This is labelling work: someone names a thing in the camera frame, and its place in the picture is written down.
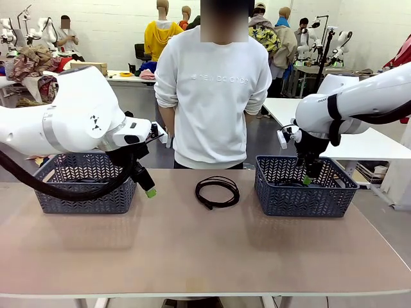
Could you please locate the person in white sweatshirt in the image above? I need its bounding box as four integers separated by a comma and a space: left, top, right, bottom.
153, 0, 274, 170

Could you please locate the mannequin in floral shirt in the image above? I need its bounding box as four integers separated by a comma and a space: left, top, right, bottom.
248, 2, 280, 54

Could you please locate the metal frame table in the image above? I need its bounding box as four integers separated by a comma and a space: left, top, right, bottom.
292, 63, 326, 98

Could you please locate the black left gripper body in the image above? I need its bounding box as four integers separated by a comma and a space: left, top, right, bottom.
107, 144, 151, 183

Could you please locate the pile of patterned fabrics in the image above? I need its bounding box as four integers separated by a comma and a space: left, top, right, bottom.
4, 44, 74, 103

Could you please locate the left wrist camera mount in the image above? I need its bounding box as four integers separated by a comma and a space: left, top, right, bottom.
144, 121, 174, 149

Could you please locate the black tripod stand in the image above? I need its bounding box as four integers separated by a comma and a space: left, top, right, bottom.
313, 27, 335, 96

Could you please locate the grey plastic lattice basket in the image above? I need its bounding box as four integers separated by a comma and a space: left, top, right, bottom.
254, 155, 360, 218
33, 153, 138, 215

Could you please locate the mannequin in yellow hoodie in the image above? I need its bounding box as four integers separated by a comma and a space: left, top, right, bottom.
144, 0, 184, 62

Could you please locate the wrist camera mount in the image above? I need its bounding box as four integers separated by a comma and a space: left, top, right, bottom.
144, 121, 174, 149
276, 124, 302, 150

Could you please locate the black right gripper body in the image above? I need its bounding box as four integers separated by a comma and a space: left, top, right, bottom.
293, 130, 331, 167

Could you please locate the black coiled thin cable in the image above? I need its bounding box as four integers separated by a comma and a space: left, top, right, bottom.
195, 175, 241, 211

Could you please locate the flat cardboard box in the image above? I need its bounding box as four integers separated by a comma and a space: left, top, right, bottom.
69, 62, 109, 76

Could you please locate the mannequin in orange shirt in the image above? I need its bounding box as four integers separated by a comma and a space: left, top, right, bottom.
178, 5, 194, 31

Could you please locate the red garment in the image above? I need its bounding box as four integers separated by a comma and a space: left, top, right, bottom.
381, 43, 411, 68

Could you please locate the mannequin in beige jacket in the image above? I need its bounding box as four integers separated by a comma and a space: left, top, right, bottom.
269, 6, 299, 70

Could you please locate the bystander in white shirt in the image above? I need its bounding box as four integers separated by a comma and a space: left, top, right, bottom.
57, 15, 85, 62

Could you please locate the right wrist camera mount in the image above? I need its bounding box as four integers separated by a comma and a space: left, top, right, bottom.
276, 124, 302, 150

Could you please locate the white table leg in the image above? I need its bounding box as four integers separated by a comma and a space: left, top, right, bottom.
261, 296, 292, 308
73, 297, 109, 308

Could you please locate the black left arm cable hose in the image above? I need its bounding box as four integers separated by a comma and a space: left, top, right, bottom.
0, 149, 138, 202

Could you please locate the long white table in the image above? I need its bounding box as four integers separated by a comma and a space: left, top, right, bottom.
0, 69, 158, 112

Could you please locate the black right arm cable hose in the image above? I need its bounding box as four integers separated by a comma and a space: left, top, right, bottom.
326, 92, 411, 148

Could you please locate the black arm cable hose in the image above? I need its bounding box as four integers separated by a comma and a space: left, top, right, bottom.
326, 92, 411, 148
0, 149, 138, 202

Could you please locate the person's right forearm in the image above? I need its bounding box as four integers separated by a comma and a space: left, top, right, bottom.
159, 107, 176, 142

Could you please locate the black office chair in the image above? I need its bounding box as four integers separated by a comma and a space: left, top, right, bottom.
134, 43, 152, 62

